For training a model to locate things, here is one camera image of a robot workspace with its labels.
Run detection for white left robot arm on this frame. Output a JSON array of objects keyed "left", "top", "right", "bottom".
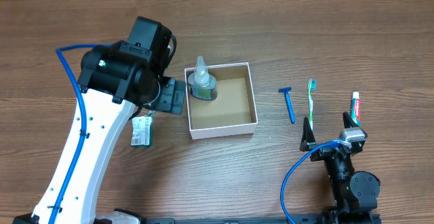
[{"left": 13, "top": 36, "right": 185, "bottom": 224}]

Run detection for clear green-labelled bottle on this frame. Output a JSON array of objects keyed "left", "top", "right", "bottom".
[{"left": 187, "top": 56, "right": 217, "bottom": 101}]

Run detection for green white toothbrush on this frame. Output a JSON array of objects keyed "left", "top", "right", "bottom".
[{"left": 307, "top": 78, "right": 316, "bottom": 130}]

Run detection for white cardboard box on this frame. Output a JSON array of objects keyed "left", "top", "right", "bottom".
[{"left": 185, "top": 62, "right": 258, "bottom": 140}]

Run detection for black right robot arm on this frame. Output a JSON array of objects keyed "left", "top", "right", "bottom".
[{"left": 300, "top": 112, "right": 382, "bottom": 224}]

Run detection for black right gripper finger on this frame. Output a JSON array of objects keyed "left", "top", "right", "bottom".
[
  {"left": 300, "top": 117, "right": 316, "bottom": 151},
  {"left": 342, "top": 111, "right": 359, "bottom": 128}
]

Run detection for green white soap packet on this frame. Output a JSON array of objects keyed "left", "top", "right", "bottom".
[{"left": 131, "top": 111, "right": 155, "bottom": 147}]

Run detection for white red toothpaste tube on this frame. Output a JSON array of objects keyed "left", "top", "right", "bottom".
[{"left": 351, "top": 92, "right": 360, "bottom": 126}]

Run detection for blue disposable razor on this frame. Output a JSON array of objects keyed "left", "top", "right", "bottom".
[{"left": 278, "top": 87, "right": 296, "bottom": 124}]

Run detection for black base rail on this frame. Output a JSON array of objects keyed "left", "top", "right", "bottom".
[{"left": 142, "top": 213, "right": 382, "bottom": 224}]

